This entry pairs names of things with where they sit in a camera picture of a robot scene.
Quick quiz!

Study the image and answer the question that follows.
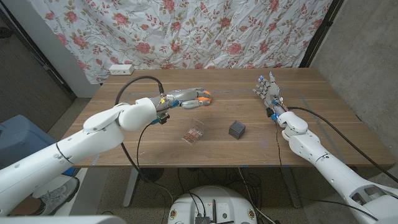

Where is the grey table leg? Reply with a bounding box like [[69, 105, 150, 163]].
[[281, 166, 302, 208]]

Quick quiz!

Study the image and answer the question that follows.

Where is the floral backdrop cloth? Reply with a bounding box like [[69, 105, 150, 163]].
[[26, 0, 333, 85]]

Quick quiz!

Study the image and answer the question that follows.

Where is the white table leg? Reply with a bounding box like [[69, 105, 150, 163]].
[[123, 167, 141, 208]]

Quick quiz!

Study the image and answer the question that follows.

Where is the black backdrop stand pole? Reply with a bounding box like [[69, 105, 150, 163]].
[[298, 0, 345, 68]]

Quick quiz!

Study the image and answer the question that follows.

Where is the white robot torso base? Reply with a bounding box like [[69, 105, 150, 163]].
[[167, 185, 258, 224]]

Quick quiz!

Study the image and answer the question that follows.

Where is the clear eyeshadow palette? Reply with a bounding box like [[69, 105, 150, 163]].
[[182, 117, 205, 146]]

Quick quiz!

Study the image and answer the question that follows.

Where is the blue plastic bin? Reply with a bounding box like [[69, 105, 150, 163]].
[[0, 114, 58, 170]]

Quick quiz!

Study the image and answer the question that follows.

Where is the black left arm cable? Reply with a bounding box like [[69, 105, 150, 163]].
[[114, 75, 175, 206]]

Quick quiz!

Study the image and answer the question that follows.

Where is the orange fruit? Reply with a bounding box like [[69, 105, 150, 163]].
[[198, 90, 213, 103]]

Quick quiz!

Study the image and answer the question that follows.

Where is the black round floor disc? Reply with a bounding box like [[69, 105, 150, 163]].
[[139, 167, 165, 183]]

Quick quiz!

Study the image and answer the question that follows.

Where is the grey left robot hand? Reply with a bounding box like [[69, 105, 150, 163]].
[[150, 87, 213, 110]]

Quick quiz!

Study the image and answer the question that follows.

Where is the white power strip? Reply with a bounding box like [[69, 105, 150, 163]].
[[108, 63, 135, 76]]

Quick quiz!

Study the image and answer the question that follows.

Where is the grey sneaker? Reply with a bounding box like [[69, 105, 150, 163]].
[[30, 177, 80, 216]]

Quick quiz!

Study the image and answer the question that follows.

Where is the person's bare leg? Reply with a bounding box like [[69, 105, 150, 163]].
[[7, 195, 41, 216]]

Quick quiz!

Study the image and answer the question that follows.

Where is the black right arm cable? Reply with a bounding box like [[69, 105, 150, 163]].
[[287, 106, 398, 184]]

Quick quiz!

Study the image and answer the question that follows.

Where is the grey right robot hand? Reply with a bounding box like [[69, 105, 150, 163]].
[[252, 71, 289, 119]]

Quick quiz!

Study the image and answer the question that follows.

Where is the white floor cable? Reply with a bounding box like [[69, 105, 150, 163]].
[[238, 167, 276, 224]]

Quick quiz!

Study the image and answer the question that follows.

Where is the dark grey cube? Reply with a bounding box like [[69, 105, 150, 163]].
[[228, 119, 246, 140]]

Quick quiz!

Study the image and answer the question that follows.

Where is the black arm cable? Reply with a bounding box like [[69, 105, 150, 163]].
[[287, 106, 398, 184], [114, 75, 175, 206]]

